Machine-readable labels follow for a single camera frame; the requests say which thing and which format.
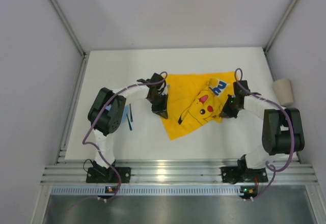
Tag blue metallic fork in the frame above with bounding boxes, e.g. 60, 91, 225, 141
126, 113, 132, 131

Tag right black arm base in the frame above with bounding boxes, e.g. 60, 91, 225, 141
221, 163, 268, 184

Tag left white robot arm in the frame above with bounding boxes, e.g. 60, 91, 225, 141
82, 71, 168, 169

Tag yellow Pikachu cloth placemat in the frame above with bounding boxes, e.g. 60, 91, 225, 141
162, 71, 235, 140

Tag left aluminium frame post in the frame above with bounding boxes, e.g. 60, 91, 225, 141
38, 0, 87, 57

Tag perforated cable duct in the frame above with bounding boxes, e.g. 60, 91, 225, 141
51, 185, 257, 197

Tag blue metallic spoon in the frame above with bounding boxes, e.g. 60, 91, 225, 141
129, 104, 133, 122

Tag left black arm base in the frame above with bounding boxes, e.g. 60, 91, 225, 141
86, 160, 131, 183

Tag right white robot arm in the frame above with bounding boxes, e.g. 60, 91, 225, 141
221, 80, 305, 173

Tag light blue plate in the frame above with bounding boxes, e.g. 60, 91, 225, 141
121, 106, 131, 123

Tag beige paper cup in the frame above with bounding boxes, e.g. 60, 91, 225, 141
272, 78, 294, 106

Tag aluminium mounting rail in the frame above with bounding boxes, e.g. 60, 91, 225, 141
41, 160, 318, 185

